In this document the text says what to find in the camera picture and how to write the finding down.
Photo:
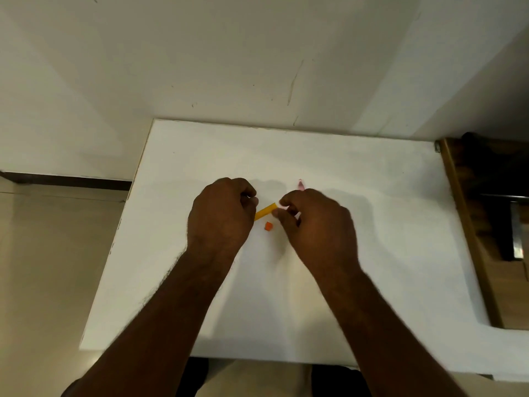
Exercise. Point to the brown wooden furniture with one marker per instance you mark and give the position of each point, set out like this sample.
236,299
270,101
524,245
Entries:
487,227

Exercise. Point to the person's legs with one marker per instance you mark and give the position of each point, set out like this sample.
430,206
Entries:
268,378

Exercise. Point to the person's right fingers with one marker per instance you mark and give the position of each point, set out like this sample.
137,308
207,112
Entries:
287,210

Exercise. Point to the person's left hand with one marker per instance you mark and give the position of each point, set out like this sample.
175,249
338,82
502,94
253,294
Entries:
217,217

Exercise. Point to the person's right hand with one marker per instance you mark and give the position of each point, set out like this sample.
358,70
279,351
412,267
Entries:
320,231

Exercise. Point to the yellow plastic stick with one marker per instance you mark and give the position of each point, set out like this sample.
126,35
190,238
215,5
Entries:
264,212

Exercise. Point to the person's left fingers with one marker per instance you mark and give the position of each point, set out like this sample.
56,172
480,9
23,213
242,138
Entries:
248,198

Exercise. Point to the person's left forearm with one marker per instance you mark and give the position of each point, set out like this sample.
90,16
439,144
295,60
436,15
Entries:
157,322

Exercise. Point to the person's right forearm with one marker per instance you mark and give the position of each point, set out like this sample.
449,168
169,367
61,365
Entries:
380,334

